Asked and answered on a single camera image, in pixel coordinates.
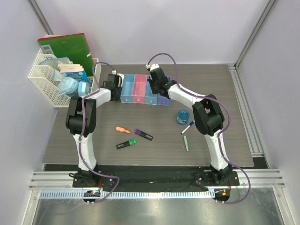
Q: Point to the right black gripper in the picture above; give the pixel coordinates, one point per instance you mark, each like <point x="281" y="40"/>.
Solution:
<point x="154" y="91"/>

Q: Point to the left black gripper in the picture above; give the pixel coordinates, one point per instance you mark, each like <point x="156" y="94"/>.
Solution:
<point x="118" y="98"/>

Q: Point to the teal plastic bin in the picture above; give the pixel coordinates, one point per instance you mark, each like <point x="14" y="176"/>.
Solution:
<point x="150" y="98"/>

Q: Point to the light blue plastic bin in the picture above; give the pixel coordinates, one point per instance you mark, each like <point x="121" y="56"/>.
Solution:
<point x="127" y="89"/>

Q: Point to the pink plastic bin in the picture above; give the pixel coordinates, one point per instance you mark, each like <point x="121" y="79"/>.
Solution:
<point x="139" y="89"/>

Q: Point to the blue round jar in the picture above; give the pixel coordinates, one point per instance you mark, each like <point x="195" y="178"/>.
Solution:
<point x="183" y="117"/>

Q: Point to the orange highlighter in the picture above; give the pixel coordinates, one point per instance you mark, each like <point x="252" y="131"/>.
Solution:
<point x="123" y="130"/>

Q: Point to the blue cap whiteboard marker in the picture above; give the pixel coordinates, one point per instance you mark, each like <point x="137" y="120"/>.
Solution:
<point x="191" y="124"/>

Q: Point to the light green pen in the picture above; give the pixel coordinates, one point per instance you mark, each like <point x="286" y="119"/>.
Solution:
<point x="186" y="143"/>

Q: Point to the purple plastic bin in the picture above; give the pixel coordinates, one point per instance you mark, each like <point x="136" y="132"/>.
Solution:
<point x="161" y="100"/>

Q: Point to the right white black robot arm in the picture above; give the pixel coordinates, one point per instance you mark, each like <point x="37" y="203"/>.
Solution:
<point x="208" y="117"/>

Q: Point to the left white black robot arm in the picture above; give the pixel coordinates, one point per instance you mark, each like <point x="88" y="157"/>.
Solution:
<point x="81" y="121"/>

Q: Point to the wooden sticks box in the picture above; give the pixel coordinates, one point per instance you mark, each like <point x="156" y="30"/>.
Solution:
<point x="76" y="71"/>

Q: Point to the blue face mask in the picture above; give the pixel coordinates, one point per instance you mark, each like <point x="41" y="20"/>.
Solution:
<point x="68" y="85"/>

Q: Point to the green folder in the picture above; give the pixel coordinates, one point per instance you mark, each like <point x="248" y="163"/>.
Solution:
<point x="74" y="46"/>

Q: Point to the purple highlighter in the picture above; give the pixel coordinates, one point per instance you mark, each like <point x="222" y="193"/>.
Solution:
<point x="143" y="134"/>

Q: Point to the clear blue zip pouch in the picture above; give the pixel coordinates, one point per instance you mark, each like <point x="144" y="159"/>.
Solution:
<point x="54" y="63"/>

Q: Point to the green highlighter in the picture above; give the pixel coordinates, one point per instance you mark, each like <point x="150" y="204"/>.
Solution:
<point x="126" y="144"/>

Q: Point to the white perforated file rack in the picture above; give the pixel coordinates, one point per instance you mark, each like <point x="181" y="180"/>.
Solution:
<point x="41" y="77"/>

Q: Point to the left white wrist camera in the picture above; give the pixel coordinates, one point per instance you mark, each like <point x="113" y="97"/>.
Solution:
<point x="120" y="79"/>

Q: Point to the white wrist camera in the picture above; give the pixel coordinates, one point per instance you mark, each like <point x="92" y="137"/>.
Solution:
<point x="151" y="67"/>
<point x="120" y="79"/>

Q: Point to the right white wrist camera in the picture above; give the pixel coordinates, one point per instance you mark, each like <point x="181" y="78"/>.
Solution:
<point x="151" y="67"/>

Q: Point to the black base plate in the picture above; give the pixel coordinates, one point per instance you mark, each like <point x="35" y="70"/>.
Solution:
<point x="137" y="178"/>

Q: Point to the slotted cable duct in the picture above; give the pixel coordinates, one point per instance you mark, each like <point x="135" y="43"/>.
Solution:
<point x="91" y="194"/>

